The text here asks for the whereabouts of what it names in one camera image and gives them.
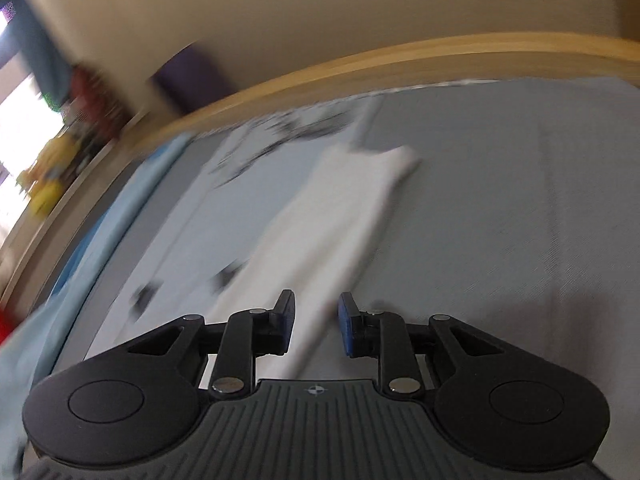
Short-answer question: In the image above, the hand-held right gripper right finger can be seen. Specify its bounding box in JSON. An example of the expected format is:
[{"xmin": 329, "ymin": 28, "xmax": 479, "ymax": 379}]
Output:
[{"xmin": 338, "ymin": 292, "xmax": 501, "ymax": 402}]

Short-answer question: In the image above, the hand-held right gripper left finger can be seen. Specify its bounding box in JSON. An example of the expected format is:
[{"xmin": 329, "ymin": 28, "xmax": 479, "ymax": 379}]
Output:
[{"xmin": 114, "ymin": 289, "xmax": 296, "ymax": 402}]

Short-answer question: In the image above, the white small garment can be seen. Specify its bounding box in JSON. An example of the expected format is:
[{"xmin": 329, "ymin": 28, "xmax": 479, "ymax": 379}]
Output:
[{"xmin": 239, "ymin": 144, "xmax": 422, "ymax": 380}]

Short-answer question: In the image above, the white black-printed cloth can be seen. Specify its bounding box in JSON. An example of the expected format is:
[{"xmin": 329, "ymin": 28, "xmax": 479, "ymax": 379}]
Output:
[{"xmin": 85, "ymin": 98, "xmax": 381, "ymax": 361}]

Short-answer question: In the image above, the grey bed sheet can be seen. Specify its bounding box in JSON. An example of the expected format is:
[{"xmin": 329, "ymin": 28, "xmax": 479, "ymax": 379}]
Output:
[{"xmin": 50, "ymin": 76, "xmax": 640, "ymax": 411}]

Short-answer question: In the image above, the light blue blanket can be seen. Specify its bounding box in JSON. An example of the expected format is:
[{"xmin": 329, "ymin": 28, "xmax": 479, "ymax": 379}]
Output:
[{"xmin": 0, "ymin": 136, "xmax": 192, "ymax": 480}]

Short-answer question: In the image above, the purple box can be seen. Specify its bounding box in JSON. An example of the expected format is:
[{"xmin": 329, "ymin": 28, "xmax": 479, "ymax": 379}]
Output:
[{"xmin": 149, "ymin": 44, "xmax": 236, "ymax": 115}]

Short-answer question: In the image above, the yellow plush toy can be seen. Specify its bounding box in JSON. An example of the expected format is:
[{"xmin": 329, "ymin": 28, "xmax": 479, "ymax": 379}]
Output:
[{"xmin": 17, "ymin": 136, "xmax": 86, "ymax": 217}]

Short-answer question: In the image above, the red plush toy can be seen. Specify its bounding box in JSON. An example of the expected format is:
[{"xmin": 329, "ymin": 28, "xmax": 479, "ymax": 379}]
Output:
[{"xmin": 64, "ymin": 63, "xmax": 135, "ymax": 142}]

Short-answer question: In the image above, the teal curtain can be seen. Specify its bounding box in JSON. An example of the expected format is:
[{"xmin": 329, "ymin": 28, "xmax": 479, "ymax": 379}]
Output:
[{"xmin": 0, "ymin": 0, "xmax": 71, "ymax": 111}]

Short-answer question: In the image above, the wooden bed frame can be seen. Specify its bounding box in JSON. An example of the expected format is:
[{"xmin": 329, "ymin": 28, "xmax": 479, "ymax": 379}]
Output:
[{"xmin": 0, "ymin": 33, "xmax": 640, "ymax": 311}]

